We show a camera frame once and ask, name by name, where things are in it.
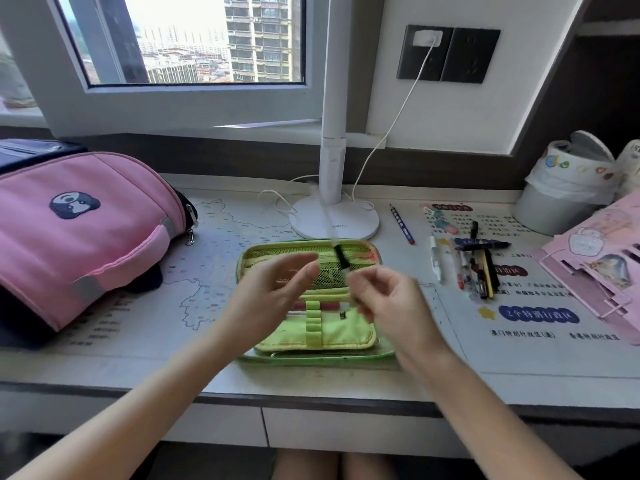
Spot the potted succulent plant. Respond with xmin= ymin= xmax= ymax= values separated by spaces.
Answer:
xmin=0 ymin=49 xmax=39 ymax=108

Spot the person's left forearm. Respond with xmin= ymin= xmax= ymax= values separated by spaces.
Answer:
xmin=9 ymin=322 xmax=251 ymax=480

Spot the person's right leg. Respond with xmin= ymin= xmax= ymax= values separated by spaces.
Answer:
xmin=342 ymin=452 xmax=399 ymax=480

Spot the white charging cable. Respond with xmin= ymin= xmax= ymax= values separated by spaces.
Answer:
xmin=257 ymin=44 xmax=436 ymax=215

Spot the person's right hand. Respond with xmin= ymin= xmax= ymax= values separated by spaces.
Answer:
xmin=345 ymin=264 xmax=453 ymax=381

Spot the blue striped pencil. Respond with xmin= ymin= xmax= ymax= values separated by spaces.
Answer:
xmin=389 ymin=203 xmax=417 ymax=246

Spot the pink and navy backpack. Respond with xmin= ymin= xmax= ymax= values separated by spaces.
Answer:
xmin=0 ymin=138 xmax=199 ymax=348

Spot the dark wooden shelf unit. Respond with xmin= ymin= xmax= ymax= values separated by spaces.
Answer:
xmin=509 ymin=0 xmax=640 ymax=155

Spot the person's left leg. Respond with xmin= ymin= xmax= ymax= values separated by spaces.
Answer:
xmin=272 ymin=449 xmax=341 ymax=480

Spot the grey bin with white liner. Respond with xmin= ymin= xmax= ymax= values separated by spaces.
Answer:
xmin=513 ymin=130 xmax=619 ymax=237

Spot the green pencil case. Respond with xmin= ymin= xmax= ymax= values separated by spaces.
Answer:
xmin=235 ymin=238 xmax=399 ymax=368

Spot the pile of pens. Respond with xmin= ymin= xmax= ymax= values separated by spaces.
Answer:
xmin=447 ymin=221 xmax=512 ymax=301

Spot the printed desk mat with map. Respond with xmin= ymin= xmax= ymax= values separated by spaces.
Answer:
xmin=49 ymin=187 xmax=640 ymax=381

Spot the slim red pen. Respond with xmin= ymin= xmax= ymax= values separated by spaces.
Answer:
xmin=287 ymin=300 xmax=349 ymax=321

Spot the white pen with black tip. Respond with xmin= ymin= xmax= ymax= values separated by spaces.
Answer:
xmin=429 ymin=235 xmax=445 ymax=284

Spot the white panda print bag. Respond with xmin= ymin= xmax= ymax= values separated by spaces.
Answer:
xmin=615 ymin=139 xmax=640 ymax=195

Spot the white framed window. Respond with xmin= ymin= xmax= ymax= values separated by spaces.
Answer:
xmin=0 ymin=0 xmax=346 ymax=138

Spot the person's leg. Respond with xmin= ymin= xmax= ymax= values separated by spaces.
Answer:
xmin=272 ymin=449 xmax=341 ymax=480
xmin=342 ymin=452 xmax=399 ymax=480

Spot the person's left hand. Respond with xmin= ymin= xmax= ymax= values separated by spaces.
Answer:
xmin=219 ymin=252 xmax=322 ymax=345

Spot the clear pen with black grip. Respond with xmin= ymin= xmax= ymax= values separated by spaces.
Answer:
xmin=319 ymin=214 xmax=352 ymax=271

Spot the white desk lamp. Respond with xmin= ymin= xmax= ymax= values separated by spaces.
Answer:
xmin=289 ymin=0 xmax=381 ymax=241

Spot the pink cardboard organizer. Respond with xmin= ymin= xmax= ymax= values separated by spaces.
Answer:
xmin=532 ymin=189 xmax=640 ymax=345

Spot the person's right forearm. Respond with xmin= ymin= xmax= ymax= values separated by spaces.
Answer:
xmin=419 ymin=349 xmax=586 ymax=480

